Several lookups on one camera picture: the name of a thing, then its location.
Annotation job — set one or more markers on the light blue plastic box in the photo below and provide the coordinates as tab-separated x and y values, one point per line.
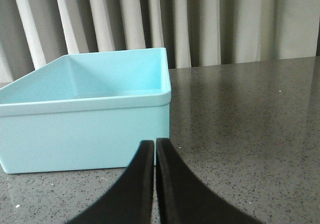
85	111

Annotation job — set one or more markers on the grey pleated curtain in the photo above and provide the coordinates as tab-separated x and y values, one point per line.
194	32

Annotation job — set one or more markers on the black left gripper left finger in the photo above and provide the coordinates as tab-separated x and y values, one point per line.
129	200

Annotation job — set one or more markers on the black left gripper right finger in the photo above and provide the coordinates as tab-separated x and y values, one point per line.
184	199

